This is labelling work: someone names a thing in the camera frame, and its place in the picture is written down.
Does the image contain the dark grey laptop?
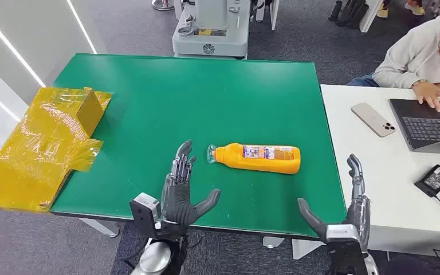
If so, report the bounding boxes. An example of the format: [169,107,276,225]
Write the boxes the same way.
[388,99,440,156]

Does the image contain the orange plastic bottle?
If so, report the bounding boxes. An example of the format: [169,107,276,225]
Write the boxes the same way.
[206,142,302,175]

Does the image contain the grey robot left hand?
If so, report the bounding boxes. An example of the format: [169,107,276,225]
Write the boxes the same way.
[160,140,222,226]

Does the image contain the white partition panel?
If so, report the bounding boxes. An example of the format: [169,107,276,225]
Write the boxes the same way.
[256,0,281,31]

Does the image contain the chrome stand base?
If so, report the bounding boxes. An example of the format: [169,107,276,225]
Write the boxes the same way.
[151,0,175,11]

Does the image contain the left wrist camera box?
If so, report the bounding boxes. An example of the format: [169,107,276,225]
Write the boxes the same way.
[129,192,164,239]

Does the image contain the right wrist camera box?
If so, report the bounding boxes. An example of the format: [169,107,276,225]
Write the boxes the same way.
[325,223,369,275]

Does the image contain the yellow sneaker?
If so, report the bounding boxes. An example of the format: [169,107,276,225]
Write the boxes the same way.
[404,0,426,16]
[376,0,390,19]

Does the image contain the white desk side panel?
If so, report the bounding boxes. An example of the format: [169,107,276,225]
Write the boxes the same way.
[359,0,384,33]

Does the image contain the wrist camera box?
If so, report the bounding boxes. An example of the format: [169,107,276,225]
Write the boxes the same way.
[129,192,164,239]
[325,223,369,275]

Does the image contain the black power adapter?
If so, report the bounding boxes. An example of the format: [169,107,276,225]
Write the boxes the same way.
[414,164,440,198]

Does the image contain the yellow taped cardboard box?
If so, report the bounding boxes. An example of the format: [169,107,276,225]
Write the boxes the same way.
[0,86,113,213]

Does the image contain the black boots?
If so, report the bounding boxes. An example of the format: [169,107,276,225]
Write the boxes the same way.
[328,0,370,30]

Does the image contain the beige smartphone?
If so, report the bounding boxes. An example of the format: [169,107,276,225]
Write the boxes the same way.
[351,102,397,139]

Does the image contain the person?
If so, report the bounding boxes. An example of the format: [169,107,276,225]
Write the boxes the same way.
[346,0,440,113]

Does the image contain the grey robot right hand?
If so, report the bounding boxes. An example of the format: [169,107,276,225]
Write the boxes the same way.
[297,154,372,252]

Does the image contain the large white table foot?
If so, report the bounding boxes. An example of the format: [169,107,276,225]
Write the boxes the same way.
[292,238,325,261]

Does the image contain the small white table foot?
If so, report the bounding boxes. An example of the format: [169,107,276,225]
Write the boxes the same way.
[262,235,286,250]

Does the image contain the person's hand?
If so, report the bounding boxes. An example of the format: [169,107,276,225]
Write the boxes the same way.
[411,80,440,113]

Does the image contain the white slanted table leg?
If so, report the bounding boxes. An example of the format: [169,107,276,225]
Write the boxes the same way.
[78,217,121,239]

